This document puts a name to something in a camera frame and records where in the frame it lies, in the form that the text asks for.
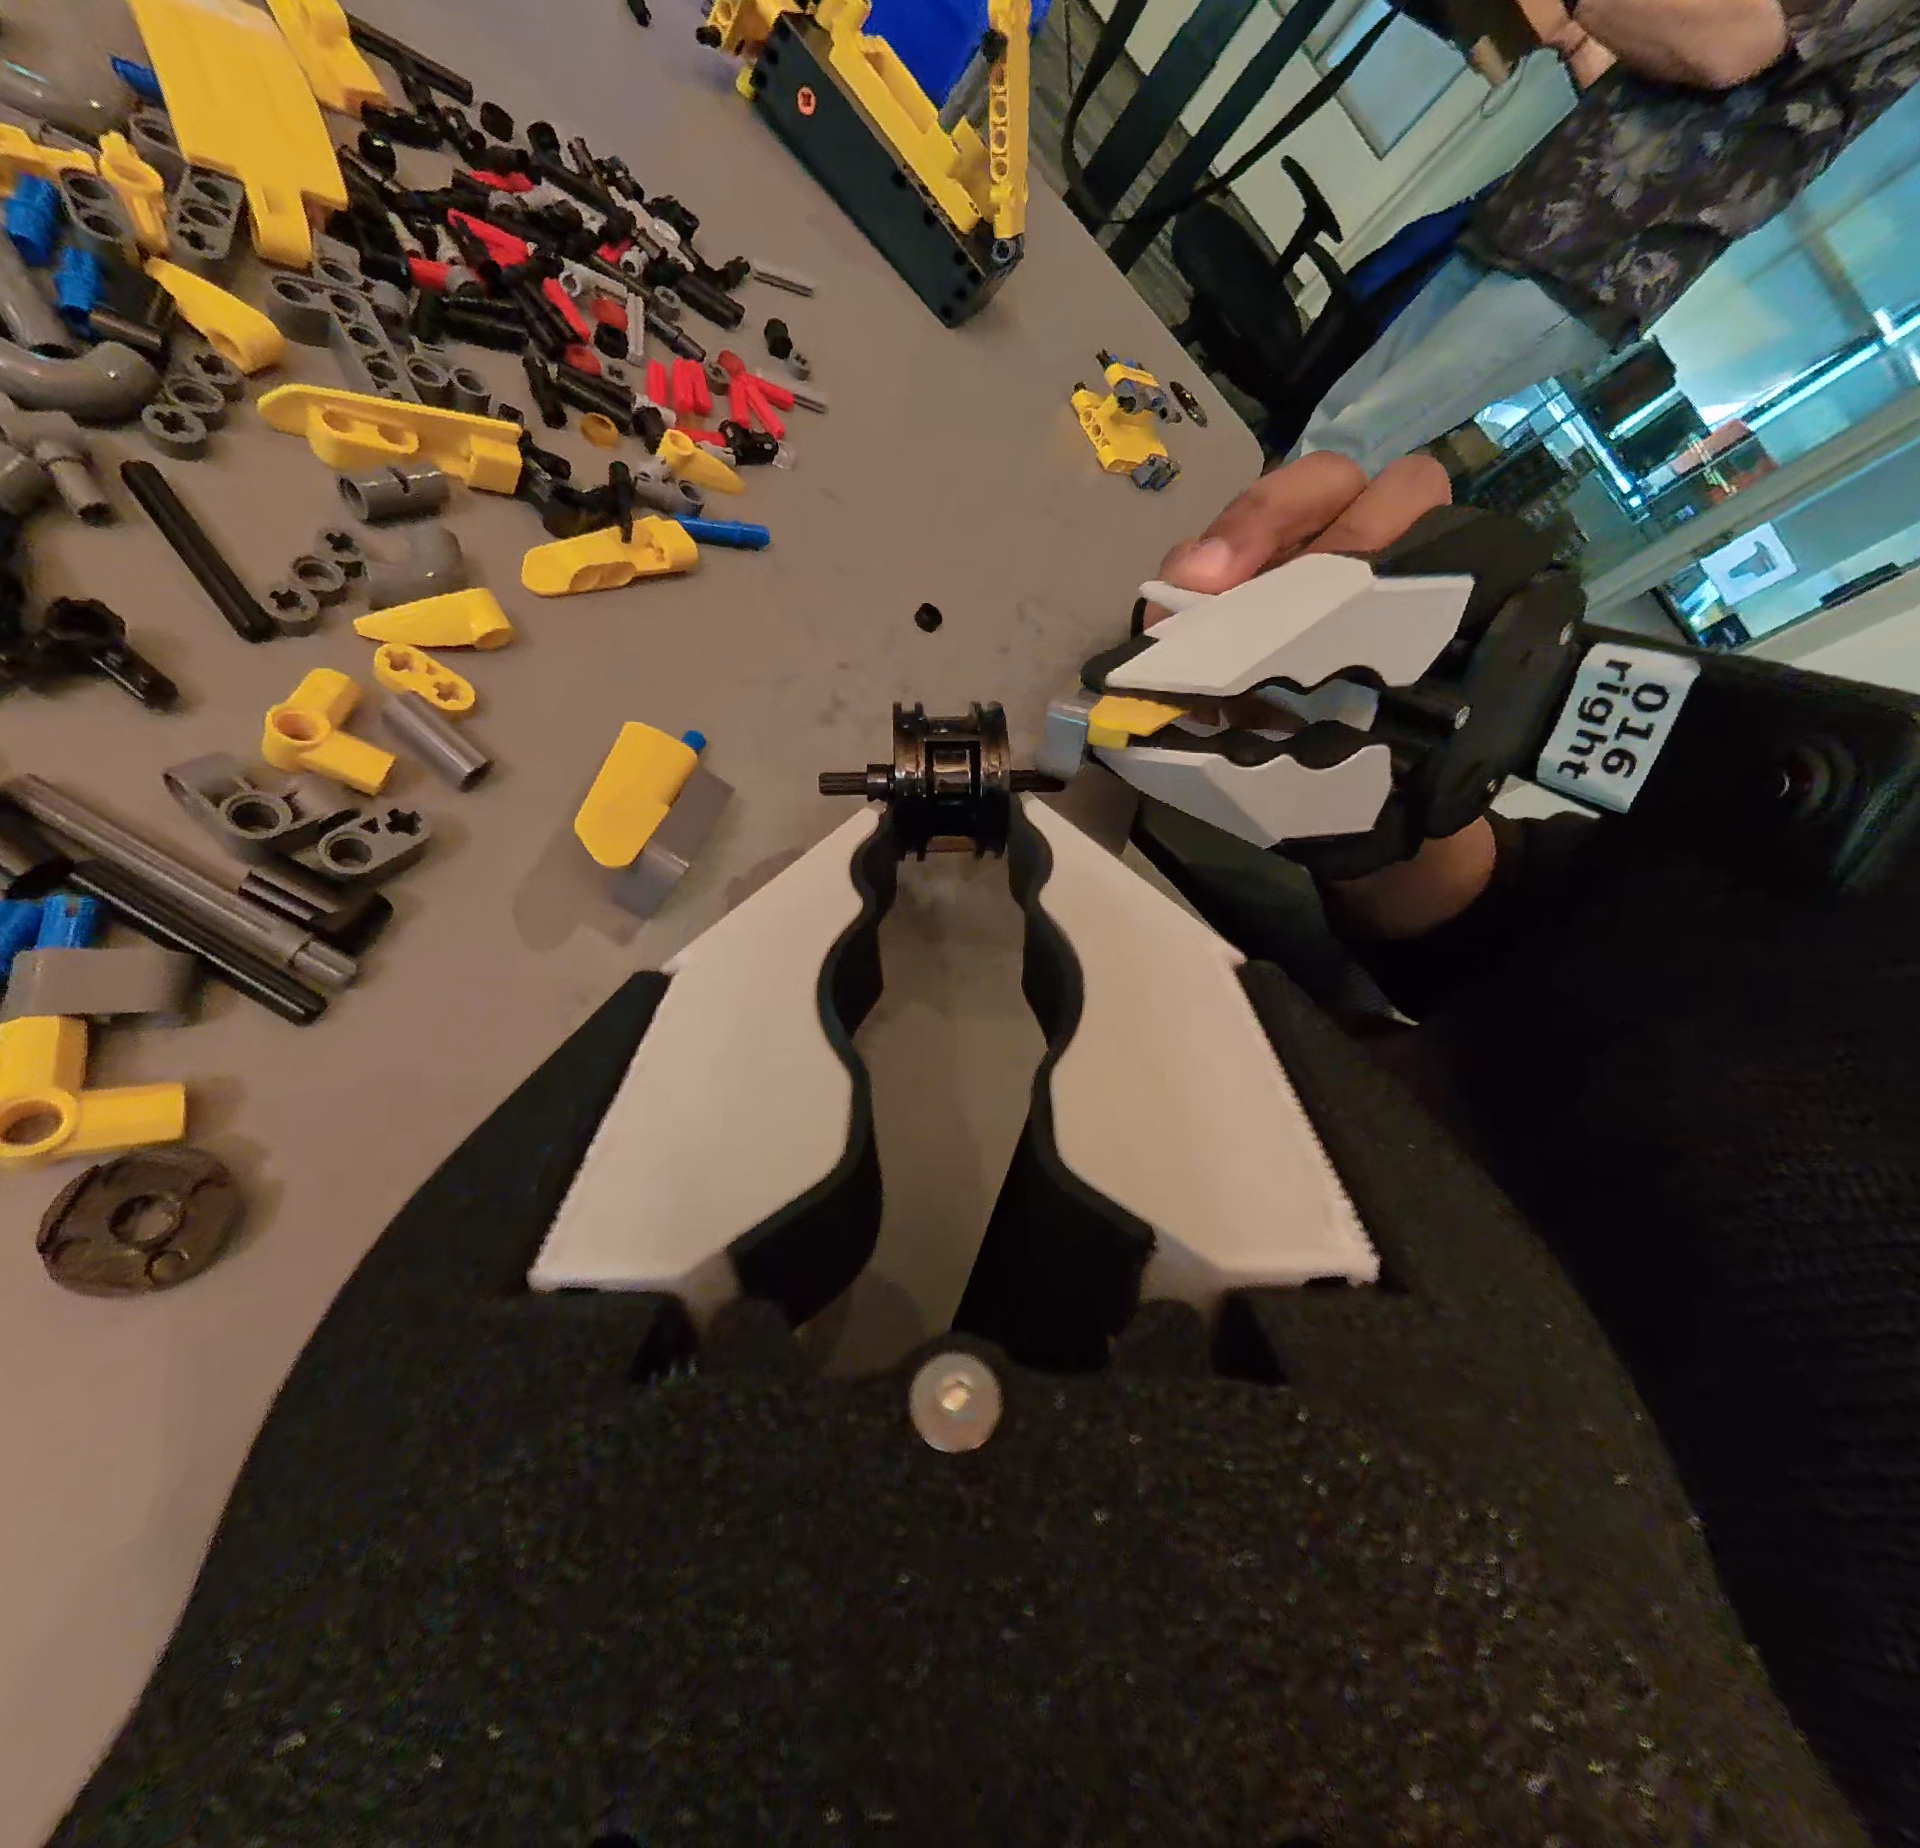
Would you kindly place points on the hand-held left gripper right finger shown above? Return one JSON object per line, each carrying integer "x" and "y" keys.
{"x": 1201, "y": 1114}

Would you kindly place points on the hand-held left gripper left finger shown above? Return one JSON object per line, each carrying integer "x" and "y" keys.
{"x": 706, "y": 1114}

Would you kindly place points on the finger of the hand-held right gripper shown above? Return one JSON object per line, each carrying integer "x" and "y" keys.
{"x": 1290, "y": 611}
{"x": 1290, "y": 799}

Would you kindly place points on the grey building brick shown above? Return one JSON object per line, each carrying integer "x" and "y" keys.
{"x": 1065, "y": 739}

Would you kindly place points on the small yellow grey pin assembly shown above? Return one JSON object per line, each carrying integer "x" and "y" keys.
{"x": 1122, "y": 423}

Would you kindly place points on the black toy wheel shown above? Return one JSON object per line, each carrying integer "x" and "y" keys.
{"x": 946, "y": 769}

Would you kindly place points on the pile of toy building pieces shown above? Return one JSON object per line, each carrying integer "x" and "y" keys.
{"x": 420, "y": 438}

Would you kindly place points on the person's right forearm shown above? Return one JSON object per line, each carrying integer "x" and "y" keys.
{"x": 1501, "y": 963}

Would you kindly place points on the person's right hand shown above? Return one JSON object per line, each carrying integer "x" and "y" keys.
{"x": 1320, "y": 513}

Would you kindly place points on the black swivel chair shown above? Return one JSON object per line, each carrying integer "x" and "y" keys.
{"x": 1246, "y": 304}

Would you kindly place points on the grey brick with yellow slope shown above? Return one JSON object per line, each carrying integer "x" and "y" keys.
{"x": 645, "y": 799}

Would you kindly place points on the blue cloth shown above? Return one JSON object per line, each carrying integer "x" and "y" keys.
{"x": 1425, "y": 252}

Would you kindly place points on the standing desk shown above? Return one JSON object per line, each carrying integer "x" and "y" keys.
{"x": 1201, "y": 64}

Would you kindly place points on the yellow toy vehicle build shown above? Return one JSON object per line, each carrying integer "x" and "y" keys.
{"x": 886, "y": 124}

